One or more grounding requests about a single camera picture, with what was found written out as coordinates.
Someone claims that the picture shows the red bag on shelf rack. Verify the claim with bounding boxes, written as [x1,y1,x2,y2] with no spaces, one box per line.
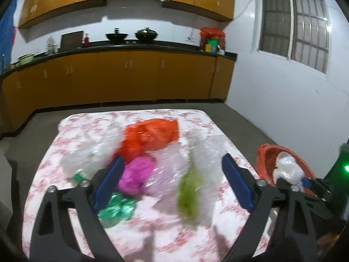
[200,27,226,52]

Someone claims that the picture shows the magenta plastic bag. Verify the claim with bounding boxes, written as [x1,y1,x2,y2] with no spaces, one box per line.
[118,157,157,195]

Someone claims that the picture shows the dark wooden cutting board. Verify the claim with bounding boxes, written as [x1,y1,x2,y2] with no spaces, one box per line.
[60,31,84,50]

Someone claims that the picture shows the clear plastic bag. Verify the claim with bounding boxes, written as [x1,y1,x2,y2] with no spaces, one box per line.
[144,134,227,205]
[60,123,123,178]

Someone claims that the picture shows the pale green pot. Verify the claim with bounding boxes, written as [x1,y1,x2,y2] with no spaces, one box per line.
[17,53,36,66]

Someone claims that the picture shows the blue red hanging cloth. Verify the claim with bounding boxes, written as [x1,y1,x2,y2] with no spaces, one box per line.
[0,0,21,74]

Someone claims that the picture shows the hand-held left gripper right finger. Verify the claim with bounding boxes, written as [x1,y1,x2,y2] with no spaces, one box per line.
[221,153,319,262]

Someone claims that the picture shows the green foil wrapper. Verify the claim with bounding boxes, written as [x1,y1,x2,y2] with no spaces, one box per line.
[98,192,137,228]

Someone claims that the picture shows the black kitchen countertop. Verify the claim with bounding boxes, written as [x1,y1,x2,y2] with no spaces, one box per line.
[0,40,238,74]

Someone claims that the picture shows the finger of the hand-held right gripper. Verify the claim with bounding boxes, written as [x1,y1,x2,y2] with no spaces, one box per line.
[303,196,341,220]
[301,178,334,197]

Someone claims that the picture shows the light green plastic bag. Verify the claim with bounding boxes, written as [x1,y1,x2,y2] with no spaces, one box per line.
[177,147,204,221]

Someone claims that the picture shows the black wok with lid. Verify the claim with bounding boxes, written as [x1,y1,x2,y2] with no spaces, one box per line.
[134,27,159,43]

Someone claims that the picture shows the floral pink white tablecloth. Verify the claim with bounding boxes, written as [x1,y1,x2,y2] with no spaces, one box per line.
[22,109,273,262]

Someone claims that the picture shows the small green white bottle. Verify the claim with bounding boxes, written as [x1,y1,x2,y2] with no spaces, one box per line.
[72,169,90,185]

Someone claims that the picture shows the white wall cable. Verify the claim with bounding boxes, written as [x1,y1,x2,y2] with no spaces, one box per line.
[187,0,259,43]

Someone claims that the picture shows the orange plastic bag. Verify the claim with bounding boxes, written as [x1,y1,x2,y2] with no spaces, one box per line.
[113,119,179,164]

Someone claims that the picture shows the white plastic bag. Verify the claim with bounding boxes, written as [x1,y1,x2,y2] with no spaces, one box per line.
[273,151,305,189]

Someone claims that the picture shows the barred window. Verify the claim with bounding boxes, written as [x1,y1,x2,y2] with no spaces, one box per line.
[255,0,332,74]

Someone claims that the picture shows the clear plastic bottle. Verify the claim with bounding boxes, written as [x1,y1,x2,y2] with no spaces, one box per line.
[46,37,59,55]

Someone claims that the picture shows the orange plastic basin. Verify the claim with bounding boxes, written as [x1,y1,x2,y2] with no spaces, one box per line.
[256,143,317,197]

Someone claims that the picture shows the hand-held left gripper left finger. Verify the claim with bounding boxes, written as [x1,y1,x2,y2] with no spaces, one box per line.
[29,155,126,262]

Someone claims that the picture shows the black open wok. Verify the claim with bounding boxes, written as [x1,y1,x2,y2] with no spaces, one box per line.
[105,28,128,43]

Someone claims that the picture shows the orange lower kitchen cabinets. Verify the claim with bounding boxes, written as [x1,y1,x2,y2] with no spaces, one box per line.
[0,50,236,137]

